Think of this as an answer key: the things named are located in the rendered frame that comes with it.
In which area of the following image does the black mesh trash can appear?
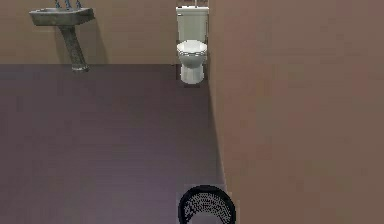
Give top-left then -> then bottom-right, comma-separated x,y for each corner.
177,184 -> 237,224

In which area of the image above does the white toilet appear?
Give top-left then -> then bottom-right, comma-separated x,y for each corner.
175,5 -> 210,85

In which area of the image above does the grey pedestal sink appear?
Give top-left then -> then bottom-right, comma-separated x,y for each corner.
28,0 -> 96,73

